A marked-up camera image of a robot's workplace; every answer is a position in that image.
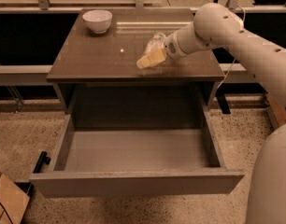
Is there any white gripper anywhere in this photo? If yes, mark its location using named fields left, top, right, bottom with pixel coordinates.
left=136, top=22, right=202, bottom=69

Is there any clear plastic water bottle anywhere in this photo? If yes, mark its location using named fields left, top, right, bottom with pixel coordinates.
left=144, top=32, right=166, bottom=54

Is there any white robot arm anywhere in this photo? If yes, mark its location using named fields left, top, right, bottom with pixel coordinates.
left=136, top=3, right=286, bottom=224

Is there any grey cabinet with glossy top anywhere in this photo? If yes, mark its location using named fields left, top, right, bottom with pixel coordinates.
left=47, top=9, right=223, bottom=130

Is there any open grey top drawer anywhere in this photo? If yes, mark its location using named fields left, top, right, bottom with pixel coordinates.
left=29, top=83, right=246, bottom=199

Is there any white ceramic bowl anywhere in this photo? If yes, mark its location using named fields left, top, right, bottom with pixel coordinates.
left=82, top=10, right=112, bottom=34

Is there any black table leg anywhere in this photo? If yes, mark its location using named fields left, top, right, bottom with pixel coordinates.
left=215, top=86, right=231, bottom=114

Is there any grey metal railing beam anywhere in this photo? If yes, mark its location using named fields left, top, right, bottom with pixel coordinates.
left=0, top=63, right=255, bottom=86

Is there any cardboard box at right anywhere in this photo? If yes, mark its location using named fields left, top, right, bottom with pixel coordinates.
left=266, top=94, right=286, bottom=129

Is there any cardboard box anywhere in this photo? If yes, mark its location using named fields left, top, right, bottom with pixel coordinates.
left=0, top=172, right=30, bottom=224
left=266, top=94, right=286, bottom=129

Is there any cardboard box at left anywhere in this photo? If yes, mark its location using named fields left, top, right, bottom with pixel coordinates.
left=0, top=172, right=30, bottom=224

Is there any black floor bracket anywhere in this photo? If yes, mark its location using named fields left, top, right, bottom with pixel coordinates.
left=33, top=151, right=50, bottom=174

